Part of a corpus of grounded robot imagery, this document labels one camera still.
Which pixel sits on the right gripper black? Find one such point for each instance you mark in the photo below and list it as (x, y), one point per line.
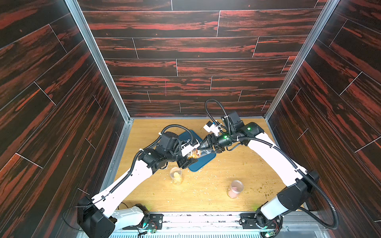
(210, 143)

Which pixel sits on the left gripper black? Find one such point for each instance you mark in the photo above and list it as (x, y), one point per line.
(187, 163)

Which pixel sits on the clear jar with star cookies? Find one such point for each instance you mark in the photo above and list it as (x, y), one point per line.
(197, 154)

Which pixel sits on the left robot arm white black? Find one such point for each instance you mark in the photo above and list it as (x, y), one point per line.
(99, 216)

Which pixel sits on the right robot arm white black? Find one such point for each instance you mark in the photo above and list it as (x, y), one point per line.
(300, 183)

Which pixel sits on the clear jar with yellow cookies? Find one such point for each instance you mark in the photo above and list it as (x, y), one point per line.
(176, 176)

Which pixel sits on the clear jar with pink cookies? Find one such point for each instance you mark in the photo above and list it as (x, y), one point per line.
(235, 189)

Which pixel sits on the teal plastic tray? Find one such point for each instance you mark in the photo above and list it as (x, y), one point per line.
(203, 157)

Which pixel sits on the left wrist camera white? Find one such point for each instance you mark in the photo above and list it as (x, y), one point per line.
(186, 149)

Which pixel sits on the aluminium front rail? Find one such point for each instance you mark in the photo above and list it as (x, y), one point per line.
(223, 225)

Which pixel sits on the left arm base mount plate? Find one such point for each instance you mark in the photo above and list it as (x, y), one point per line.
(150, 222)

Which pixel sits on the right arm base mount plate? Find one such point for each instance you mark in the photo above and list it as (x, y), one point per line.
(253, 221)

